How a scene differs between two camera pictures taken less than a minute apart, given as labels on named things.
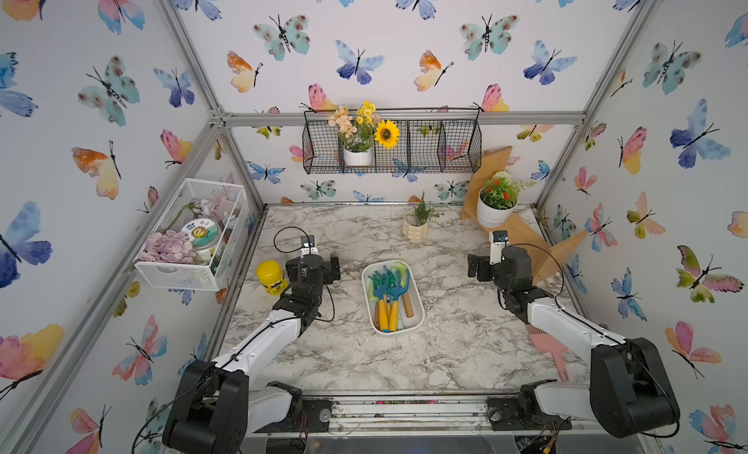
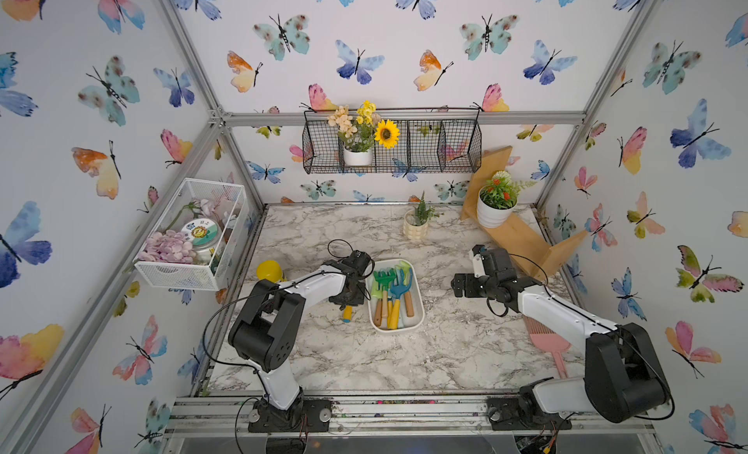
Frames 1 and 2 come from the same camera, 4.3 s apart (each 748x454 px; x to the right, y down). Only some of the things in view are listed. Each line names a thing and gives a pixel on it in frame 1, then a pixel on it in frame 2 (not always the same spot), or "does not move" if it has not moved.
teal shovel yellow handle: [395, 291] does not move
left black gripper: [329, 271] to [359, 298]
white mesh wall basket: [202, 243] does not move
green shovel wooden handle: [402, 269] does not move
